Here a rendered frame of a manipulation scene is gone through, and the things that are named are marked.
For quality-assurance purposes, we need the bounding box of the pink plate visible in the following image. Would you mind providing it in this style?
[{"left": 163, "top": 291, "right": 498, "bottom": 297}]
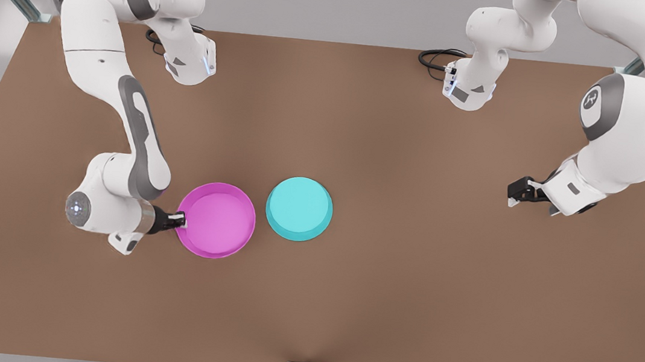
[{"left": 171, "top": 178, "right": 261, "bottom": 264}]

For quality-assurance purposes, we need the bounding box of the blue plate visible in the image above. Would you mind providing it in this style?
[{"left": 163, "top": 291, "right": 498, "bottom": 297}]
[{"left": 262, "top": 173, "right": 337, "bottom": 246}]

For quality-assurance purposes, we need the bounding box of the black cable loop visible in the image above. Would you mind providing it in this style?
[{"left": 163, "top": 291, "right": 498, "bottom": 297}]
[
  {"left": 143, "top": 20, "right": 208, "bottom": 62},
  {"left": 416, "top": 45, "right": 473, "bottom": 86}
]

